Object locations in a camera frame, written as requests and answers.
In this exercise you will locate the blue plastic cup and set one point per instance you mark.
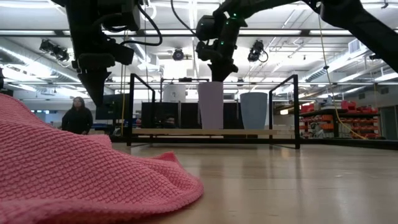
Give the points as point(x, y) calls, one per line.
point(253, 110)

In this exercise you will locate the black partition panel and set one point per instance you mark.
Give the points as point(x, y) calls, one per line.
point(186, 115)

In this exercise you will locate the white box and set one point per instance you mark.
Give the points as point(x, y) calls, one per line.
point(174, 93)

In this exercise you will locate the black monitor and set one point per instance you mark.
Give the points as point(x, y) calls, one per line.
point(109, 107)

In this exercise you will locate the standing person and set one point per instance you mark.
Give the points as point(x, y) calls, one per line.
point(77, 119)

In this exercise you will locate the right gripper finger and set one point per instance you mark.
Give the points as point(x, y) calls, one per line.
point(222, 73)

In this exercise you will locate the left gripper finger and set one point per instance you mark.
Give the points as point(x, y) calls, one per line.
point(94, 85)

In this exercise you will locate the shelf with red bins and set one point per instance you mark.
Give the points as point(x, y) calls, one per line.
point(357, 121)

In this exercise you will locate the round black ceiling camera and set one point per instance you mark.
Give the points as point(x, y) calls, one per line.
point(178, 54)

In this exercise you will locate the lavender plastic cup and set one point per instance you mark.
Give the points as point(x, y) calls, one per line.
point(211, 105)

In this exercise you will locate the pink knitted cloth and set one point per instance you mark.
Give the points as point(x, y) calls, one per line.
point(77, 174)

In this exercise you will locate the black ceiling track light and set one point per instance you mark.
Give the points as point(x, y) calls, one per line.
point(54, 49)

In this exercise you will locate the black overhead frame bar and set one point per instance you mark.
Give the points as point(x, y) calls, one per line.
point(306, 32)

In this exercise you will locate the black metal table frame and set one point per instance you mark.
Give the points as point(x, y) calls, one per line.
point(342, 142)

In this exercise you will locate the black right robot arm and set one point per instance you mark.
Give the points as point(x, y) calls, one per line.
point(357, 18)

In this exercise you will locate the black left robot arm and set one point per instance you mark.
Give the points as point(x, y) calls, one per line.
point(84, 25)

